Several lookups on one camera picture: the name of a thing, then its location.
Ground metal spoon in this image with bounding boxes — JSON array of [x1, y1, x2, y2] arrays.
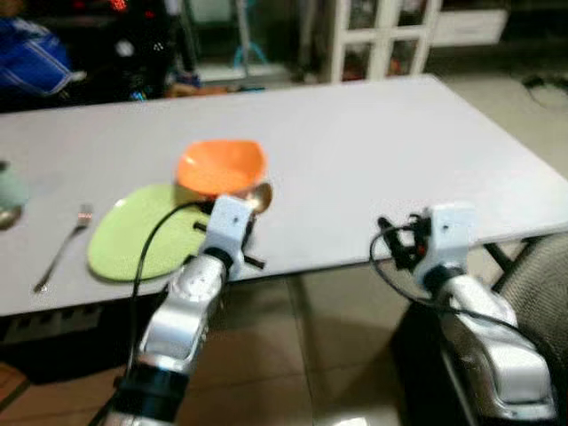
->
[[246, 182, 274, 215]]

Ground orange bowl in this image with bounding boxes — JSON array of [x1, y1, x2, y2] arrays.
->
[[175, 139, 268, 198]]

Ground green plate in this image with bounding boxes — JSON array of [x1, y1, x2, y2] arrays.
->
[[87, 183, 225, 283]]

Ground grey mesh chair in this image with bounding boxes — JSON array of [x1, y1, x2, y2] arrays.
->
[[491, 233, 568, 374]]

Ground white shelf unit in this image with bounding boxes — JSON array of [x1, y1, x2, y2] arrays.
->
[[327, 0, 442, 83]]

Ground metal fork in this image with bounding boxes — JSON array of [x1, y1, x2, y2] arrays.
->
[[33, 203, 95, 295]]

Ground white drawer box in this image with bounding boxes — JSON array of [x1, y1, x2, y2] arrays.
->
[[430, 9, 512, 48]]

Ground pale green cup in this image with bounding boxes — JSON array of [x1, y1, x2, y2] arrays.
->
[[0, 162, 29, 230]]

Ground blue garment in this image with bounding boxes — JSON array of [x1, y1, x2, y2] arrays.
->
[[0, 16, 87, 99]]

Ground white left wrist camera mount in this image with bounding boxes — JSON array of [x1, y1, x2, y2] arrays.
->
[[203, 194, 259, 269]]

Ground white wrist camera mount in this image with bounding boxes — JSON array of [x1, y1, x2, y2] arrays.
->
[[415, 202, 481, 287], [203, 194, 259, 269]]

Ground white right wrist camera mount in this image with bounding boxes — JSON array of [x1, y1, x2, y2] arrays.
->
[[415, 202, 481, 287]]

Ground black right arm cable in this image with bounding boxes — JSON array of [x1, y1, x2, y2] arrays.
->
[[368, 222, 538, 349]]

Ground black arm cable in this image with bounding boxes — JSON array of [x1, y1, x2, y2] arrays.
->
[[368, 222, 538, 349], [127, 200, 214, 378]]

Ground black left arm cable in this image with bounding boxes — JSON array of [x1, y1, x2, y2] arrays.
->
[[127, 200, 214, 378]]

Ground black floor cables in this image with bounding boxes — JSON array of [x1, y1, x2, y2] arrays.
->
[[522, 75, 568, 109]]

